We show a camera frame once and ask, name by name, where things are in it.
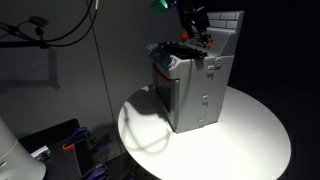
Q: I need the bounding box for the black cable with white marker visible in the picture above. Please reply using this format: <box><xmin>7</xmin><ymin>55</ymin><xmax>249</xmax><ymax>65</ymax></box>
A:
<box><xmin>39</xmin><ymin>0</ymin><xmax>100</xmax><ymax>44</ymax></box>

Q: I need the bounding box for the red oven door handle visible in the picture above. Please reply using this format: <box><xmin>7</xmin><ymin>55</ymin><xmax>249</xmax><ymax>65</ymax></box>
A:
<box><xmin>155</xmin><ymin>70</ymin><xmax>173</xmax><ymax>88</ymax></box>

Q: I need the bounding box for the black equipment case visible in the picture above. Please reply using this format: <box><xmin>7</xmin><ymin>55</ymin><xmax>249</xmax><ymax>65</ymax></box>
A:
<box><xmin>18</xmin><ymin>118</ymin><xmax>101</xmax><ymax>180</ymax></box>

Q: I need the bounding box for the black stove keypad panel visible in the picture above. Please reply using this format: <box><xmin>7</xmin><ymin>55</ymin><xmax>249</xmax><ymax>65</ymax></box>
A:
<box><xmin>191</xmin><ymin>32</ymin><xmax>210</xmax><ymax>48</ymax></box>

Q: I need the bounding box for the orange handled clamp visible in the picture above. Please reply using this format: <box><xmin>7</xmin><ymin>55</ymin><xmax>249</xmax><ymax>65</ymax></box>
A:
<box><xmin>61</xmin><ymin>142</ymin><xmax>76</xmax><ymax>152</ymax></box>

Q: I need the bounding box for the purple spring clamp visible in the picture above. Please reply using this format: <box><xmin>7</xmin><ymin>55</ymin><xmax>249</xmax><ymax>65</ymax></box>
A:
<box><xmin>84</xmin><ymin>165</ymin><xmax>108</xmax><ymax>180</ymax></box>
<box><xmin>66</xmin><ymin>127</ymin><xmax>92</xmax><ymax>145</ymax></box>

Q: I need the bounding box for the black camera stand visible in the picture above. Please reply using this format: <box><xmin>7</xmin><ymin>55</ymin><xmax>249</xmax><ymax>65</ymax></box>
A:
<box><xmin>0</xmin><ymin>15</ymin><xmax>51</xmax><ymax>50</ymax></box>

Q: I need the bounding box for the black spring clamp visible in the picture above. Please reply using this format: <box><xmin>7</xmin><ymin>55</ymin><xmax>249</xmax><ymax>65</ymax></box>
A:
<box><xmin>90</xmin><ymin>132</ymin><xmax>113</xmax><ymax>150</ymax></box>

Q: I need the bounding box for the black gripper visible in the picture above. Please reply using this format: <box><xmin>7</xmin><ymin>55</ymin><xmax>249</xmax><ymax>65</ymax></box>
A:
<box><xmin>177</xmin><ymin>0</ymin><xmax>211</xmax><ymax>40</ymax></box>

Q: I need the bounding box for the black burner grate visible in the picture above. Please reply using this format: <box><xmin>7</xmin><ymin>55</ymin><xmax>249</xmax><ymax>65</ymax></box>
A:
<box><xmin>156</xmin><ymin>41</ymin><xmax>208</xmax><ymax>61</ymax></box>

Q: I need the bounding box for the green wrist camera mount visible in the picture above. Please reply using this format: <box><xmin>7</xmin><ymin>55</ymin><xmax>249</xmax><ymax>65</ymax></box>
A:
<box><xmin>150</xmin><ymin>0</ymin><xmax>170</xmax><ymax>14</ymax></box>

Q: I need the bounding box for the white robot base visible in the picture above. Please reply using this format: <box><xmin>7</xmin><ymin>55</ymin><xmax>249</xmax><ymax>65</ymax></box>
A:
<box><xmin>0</xmin><ymin>116</ymin><xmax>47</xmax><ymax>180</ymax></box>

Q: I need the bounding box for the grey toy stove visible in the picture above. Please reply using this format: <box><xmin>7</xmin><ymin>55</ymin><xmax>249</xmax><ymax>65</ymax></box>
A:
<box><xmin>145</xmin><ymin>10</ymin><xmax>245</xmax><ymax>134</ymax></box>

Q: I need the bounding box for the grey purple clamp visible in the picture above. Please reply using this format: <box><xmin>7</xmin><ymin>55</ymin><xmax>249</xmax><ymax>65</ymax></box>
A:
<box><xmin>30</xmin><ymin>145</ymin><xmax>52</xmax><ymax>162</ymax></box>

